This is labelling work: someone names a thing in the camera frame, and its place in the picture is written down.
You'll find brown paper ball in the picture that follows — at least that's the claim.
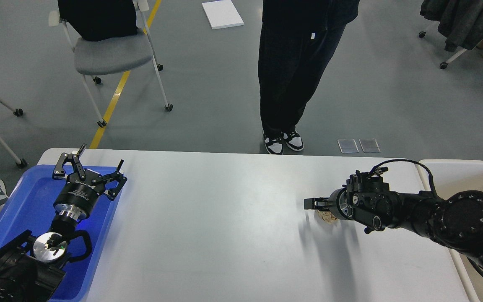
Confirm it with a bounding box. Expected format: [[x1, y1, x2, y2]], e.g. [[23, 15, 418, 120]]
[[317, 210, 339, 225]]

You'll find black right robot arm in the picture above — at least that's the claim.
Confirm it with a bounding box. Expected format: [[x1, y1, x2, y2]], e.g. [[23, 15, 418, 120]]
[[304, 161, 483, 277]]

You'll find dark grey coat on chair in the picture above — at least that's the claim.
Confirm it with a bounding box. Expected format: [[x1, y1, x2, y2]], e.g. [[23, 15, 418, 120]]
[[420, 0, 483, 53]]

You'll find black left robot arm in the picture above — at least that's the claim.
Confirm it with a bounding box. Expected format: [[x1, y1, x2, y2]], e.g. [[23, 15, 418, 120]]
[[0, 145, 128, 302]]

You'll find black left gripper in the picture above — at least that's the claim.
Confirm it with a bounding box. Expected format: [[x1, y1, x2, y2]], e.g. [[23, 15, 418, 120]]
[[52, 143, 128, 220]]

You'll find black jacket on chair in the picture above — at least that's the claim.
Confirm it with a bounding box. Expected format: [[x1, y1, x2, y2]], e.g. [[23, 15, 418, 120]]
[[57, 0, 138, 42]]

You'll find clear floor plate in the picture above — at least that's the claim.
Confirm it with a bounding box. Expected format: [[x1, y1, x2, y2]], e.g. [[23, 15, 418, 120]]
[[337, 139, 359, 154], [359, 139, 381, 153]]

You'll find person in black clothes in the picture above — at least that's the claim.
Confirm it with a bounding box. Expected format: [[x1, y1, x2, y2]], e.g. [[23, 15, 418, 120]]
[[257, 0, 360, 155]]

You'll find beige plastic bin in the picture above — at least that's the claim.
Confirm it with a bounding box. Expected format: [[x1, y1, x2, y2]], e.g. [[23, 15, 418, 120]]
[[421, 160, 483, 302]]

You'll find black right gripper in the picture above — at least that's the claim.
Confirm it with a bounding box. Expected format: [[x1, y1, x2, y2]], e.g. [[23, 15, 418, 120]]
[[304, 188, 349, 220]]

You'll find white flat box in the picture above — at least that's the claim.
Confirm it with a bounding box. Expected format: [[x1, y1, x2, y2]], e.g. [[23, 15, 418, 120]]
[[202, 0, 244, 29]]

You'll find blue plastic tray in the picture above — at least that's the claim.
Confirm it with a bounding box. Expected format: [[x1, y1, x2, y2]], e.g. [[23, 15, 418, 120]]
[[0, 165, 119, 302]]

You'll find right clear floor plate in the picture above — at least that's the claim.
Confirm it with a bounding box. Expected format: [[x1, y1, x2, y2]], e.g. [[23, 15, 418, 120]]
[[359, 139, 381, 153]]

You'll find left clear floor plate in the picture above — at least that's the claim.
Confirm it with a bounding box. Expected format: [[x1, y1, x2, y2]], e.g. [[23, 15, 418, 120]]
[[337, 139, 359, 154]]

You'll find grey seat rolling chair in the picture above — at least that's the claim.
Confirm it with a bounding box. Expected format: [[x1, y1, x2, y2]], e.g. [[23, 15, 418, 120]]
[[49, 0, 163, 112]]

